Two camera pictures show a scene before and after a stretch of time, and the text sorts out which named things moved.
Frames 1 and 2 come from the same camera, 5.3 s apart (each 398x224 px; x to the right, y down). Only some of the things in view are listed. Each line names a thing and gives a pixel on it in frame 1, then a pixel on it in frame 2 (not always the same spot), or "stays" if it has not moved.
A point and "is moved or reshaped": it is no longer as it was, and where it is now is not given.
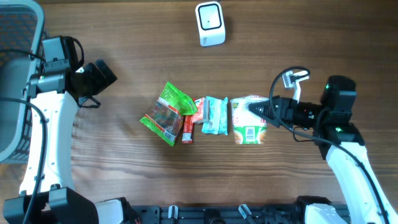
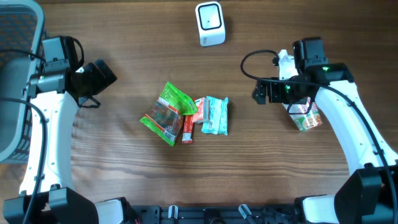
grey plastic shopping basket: x=21 y=25 stays
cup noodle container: x=249 y=127 is moved or reshaped
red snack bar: x=188 y=132 stays
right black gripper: x=286 y=109 → x=275 y=95
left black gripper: x=101 y=81 stays
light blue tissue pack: x=215 y=116 stays
